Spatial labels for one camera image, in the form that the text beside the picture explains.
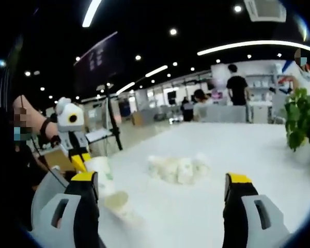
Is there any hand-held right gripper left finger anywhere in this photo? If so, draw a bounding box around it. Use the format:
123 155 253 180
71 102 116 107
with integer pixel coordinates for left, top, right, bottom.
40 170 106 248

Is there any curved ceiling light strip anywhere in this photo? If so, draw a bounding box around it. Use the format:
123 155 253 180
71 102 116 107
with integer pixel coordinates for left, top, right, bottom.
197 40 310 56

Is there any black display stand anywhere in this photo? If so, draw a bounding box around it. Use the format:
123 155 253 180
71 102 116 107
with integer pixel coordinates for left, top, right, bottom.
103 82 123 151

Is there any brown cardboard box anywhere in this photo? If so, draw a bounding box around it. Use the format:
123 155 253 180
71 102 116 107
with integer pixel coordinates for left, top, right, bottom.
131 111 145 127

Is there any light grey chair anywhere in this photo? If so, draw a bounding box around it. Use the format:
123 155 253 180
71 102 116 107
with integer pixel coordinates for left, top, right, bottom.
30 167 70 233

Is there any ceiling air vent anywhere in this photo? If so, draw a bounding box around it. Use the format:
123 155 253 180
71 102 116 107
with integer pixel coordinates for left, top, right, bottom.
244 0 287 23

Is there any straight ceiling light strip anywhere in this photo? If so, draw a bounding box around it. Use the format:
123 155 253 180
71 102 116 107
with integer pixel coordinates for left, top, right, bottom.
82 0 103 28

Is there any green print paper cup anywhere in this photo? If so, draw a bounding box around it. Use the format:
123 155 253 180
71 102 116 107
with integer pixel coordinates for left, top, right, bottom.
86 156 114 197

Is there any dark display screen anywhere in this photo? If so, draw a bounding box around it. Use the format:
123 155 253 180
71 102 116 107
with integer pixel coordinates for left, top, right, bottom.
73 30 126 90

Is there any green potted plant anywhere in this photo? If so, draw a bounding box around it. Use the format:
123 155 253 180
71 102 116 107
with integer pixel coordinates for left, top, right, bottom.
284 87 310 163

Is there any operator in striped apron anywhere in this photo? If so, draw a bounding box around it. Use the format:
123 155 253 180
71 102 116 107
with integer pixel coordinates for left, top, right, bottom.
0 33 42 228

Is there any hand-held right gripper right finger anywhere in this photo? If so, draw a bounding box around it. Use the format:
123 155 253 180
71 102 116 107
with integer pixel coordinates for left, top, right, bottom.
223 172 291 248

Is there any person's left hand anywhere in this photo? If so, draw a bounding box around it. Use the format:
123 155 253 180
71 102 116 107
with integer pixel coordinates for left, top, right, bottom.
50 134 65 151

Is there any black wrist strap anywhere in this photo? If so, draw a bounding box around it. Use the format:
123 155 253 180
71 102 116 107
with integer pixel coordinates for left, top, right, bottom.
39 117 52 147

